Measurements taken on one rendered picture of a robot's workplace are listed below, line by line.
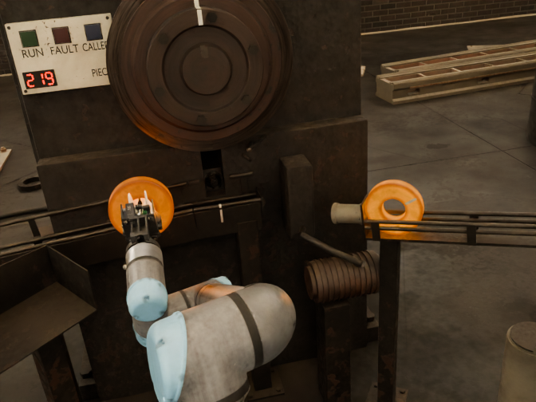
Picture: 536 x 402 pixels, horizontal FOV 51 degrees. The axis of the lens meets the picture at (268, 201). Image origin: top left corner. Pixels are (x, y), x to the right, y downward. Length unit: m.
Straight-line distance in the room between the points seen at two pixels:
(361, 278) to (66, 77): 0.98
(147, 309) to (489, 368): 1.36
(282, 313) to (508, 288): 1.80
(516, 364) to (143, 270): 0.87
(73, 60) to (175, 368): 1.02
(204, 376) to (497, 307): 1.77
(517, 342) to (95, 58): 1.26
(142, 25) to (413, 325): 1.49
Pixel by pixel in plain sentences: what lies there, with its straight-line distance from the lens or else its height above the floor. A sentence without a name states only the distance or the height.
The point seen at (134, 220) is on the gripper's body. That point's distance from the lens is 1.24.
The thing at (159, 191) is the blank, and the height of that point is 0.87.
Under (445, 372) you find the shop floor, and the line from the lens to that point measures 2.10.
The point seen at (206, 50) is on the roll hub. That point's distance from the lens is 1.36.
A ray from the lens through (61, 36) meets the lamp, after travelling 1.59.
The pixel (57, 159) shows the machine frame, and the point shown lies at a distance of 1.67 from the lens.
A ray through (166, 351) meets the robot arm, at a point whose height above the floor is 0.91.
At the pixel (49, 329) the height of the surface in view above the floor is 0.60.
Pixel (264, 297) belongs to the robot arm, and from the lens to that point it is 0.83.
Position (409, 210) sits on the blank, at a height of 0.71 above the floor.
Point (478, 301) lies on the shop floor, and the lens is 2.44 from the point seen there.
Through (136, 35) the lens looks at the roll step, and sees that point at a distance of 1.42.
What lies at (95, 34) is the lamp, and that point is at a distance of 1.58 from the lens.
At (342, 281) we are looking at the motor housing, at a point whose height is 0.49.
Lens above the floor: 1.41
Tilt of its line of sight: 26 degrees down
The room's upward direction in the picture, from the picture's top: 5 degrees counter-clockwise
